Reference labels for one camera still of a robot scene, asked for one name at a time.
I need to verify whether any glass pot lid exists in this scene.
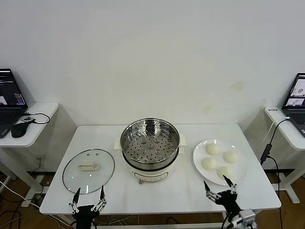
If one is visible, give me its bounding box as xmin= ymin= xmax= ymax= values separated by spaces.
xmin=62 ymin=148 xmax=115 ymax=195

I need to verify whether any perforated steel steamer basket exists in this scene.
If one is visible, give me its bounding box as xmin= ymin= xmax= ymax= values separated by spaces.
xmin=120 ymin=117 xmax=181 ymax=169

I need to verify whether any white round plate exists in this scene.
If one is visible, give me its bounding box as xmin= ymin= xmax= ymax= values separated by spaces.
xmin=193 ymin=139 xmax=249 ymax=186

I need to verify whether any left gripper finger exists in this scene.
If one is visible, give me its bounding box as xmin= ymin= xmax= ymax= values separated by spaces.
xmin=91 ymin=185 xmax=107 ymax=212
xmin=69 ymin=187 xmax=81 ymax=214

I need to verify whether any white floor cable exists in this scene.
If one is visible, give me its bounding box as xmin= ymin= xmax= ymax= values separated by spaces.
xmin=0 ymin=180 xmax=40 ymax=208

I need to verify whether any black cable with adapter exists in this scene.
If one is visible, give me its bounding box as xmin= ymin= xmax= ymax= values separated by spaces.
xmin=260 ymin=118 xmax=291 ymax=229

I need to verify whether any black hub cable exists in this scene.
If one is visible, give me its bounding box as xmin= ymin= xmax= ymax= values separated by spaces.
xmin=25 ymin=111 xmax=51 ymax=125

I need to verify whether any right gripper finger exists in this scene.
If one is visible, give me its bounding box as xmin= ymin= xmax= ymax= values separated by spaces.
xmin=203 ymin=180 xmax=221 ymax=203
xmin=223 ymin=175 xmax=238 ymax=196

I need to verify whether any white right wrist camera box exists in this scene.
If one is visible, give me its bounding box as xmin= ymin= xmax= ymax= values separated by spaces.
xmin=239 ymin=209 xmax=257 ymax=226

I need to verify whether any cream electric cooker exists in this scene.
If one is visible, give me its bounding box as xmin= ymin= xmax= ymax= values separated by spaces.
xmin=114 ymin=135 xmax=188 ymax=186

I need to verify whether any white table frame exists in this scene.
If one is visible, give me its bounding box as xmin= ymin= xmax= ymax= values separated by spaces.
xmin=90 ymin=213 xmax=239 ymax=229

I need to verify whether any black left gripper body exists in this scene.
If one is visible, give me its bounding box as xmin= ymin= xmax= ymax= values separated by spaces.
xmin=71 ymin=205 xmax=99 ymax=229

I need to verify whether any black open laptop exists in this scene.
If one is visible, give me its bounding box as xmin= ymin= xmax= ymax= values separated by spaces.
xmin=0 ymin=68 xmax=29 ymax=139
xmin=281 ymin=73 xmax=305 ymax=138

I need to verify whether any white power strip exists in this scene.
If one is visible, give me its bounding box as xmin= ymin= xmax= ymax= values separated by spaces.
xmin=20 ymin=199 xmax=40 ymax=208

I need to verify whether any white steamed baozi bun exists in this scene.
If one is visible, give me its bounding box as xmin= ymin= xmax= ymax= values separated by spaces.
xmin=223 ymin=151 xmax=238 ymax=164
xmin=205 ymin=143 xmax=221 ymax=156
xmin=216 ymin=166 xmax=233 ymax=179
xmin=201 ymin=157 xmax=217 ymax=171

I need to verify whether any black computer mouse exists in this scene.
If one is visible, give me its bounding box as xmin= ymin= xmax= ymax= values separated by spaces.
xmin=10 ymin=122 xmax=30 ymax=138

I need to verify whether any white laptop cable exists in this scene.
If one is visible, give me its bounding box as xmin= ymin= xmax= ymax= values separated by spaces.
xmin=263 ymin=116 xmax=290 ymax=144

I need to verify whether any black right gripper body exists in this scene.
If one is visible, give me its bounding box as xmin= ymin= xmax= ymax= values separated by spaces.
xmin=215 ymin=190 xmax=243 ymax=215

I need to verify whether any white side desk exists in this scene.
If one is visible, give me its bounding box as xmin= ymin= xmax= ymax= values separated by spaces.
xmin=0 ymin=102 xmax=60 ymax=191
xmin=264 ymin=106 xmax=305 ymax=204

